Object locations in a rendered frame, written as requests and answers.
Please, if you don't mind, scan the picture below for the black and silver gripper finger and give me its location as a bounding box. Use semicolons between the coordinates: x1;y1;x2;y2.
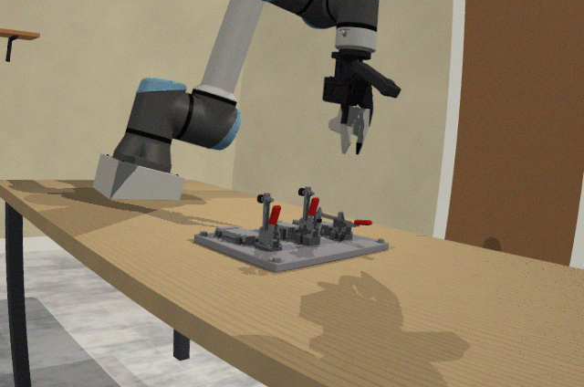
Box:
328;88;356;154
351;98;373;154

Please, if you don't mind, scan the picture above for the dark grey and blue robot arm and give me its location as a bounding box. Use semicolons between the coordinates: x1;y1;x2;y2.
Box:
112;0;401;173

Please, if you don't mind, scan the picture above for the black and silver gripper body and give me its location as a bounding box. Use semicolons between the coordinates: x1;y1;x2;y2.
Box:
322;48;372;108

